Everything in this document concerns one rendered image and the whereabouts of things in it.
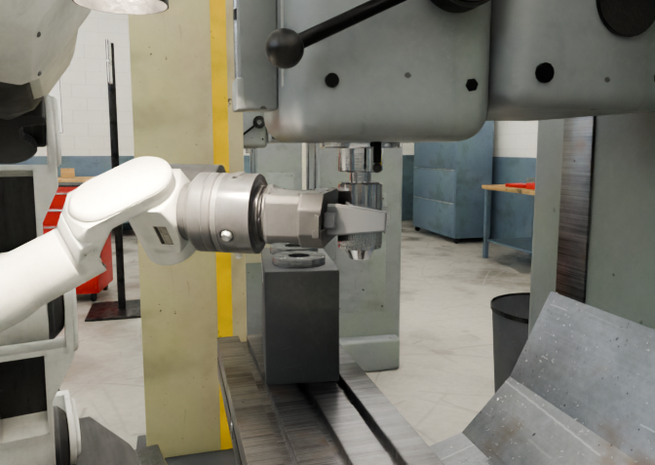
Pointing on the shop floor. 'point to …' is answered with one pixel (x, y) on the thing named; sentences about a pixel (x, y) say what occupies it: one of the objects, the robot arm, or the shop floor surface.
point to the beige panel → (163, 386)
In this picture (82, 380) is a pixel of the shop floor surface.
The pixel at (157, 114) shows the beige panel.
